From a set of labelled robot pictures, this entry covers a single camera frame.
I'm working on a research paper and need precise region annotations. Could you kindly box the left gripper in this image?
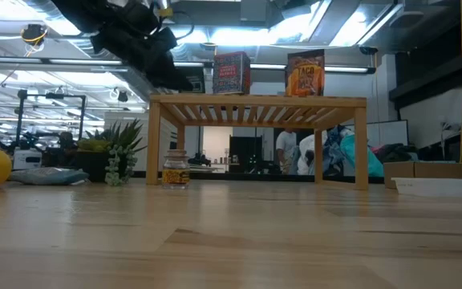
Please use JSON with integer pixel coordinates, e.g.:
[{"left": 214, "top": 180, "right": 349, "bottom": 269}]
[{"left": 90, "top": 2, "right": 195, "bottom": 92}]

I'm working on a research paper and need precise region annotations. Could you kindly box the smoked paprika tin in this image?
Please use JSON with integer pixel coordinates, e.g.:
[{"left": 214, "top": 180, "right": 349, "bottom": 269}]
[{"left": 213, "top": 51, "right": 252, "bottom": 96}]

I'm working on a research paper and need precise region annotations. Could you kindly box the taco seasoning mix packet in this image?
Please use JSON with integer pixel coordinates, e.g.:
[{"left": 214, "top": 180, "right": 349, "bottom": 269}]
[{"left": 285, "top": 48, "right": 326, "bottom": 98}]

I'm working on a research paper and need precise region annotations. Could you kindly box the wooden slatted shelf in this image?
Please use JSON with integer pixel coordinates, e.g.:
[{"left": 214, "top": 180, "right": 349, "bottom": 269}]
[{"left": 145, "top": 92, "right": 371, "bottom": 192}]

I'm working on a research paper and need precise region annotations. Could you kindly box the glass spice jar cork lid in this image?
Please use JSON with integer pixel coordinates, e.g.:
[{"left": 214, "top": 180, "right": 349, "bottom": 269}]
[{"left": 161, "top": 149, "right": 191, "bottom": 190}]

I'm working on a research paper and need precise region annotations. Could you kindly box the potted succulent plant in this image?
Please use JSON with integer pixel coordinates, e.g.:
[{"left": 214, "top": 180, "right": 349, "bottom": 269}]
[{"left": 74, "top": 118, "right": 148, "bottom": 188}]

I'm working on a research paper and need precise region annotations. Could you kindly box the black cabinet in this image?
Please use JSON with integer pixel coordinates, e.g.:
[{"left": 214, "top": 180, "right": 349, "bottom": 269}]
[{"left": 229, "top": 135, "right": 264, "bottom": 174}]

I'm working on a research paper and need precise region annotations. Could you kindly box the ceiling tube light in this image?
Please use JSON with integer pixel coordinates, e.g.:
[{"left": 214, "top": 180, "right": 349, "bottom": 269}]
[
  {"left": 250, "top": 63, "right": 376, "bottom": 75},
  {"left": 0, "top": 55, "right": 124, "bottom": 67}
]

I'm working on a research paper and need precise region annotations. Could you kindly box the person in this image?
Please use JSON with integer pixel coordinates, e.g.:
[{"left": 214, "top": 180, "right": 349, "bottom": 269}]
[{"left": 275, "top": 128, "right": 299, "bottom": 174}]

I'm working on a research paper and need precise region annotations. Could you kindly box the black yellow ceiling reel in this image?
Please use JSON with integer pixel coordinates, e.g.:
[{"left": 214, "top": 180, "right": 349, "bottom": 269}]
[{"left": 20, "top": 22, "right": 48, "bottom": 57}]

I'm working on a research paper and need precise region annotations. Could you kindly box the black metal stand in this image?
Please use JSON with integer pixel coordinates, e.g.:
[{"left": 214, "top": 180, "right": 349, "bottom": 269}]
[{"left": 16, "top": 88, "right": 87, "bottom": 141}]

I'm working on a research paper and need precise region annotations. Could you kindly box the white box device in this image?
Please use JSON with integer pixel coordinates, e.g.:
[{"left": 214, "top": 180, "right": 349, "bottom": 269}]
[{"left": 12, "top": 149, "right": 43, "bottom": 170}]

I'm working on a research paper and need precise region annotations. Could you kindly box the white board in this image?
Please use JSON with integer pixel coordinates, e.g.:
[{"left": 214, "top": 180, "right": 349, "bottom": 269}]
[{"left": 367, "top": 119, "right": 410, "bottom": 148}]

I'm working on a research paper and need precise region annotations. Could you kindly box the dark bag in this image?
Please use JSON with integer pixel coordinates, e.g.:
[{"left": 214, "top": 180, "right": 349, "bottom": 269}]
[{"left": 375, "top": 143, "right": 419, "bottom": 164}]

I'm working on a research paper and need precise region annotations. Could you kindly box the flat cardboard box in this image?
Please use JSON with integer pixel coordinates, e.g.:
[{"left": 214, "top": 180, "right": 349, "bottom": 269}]
[{"left": 383, "top": 161, "right": 462, "bottom": 189}]

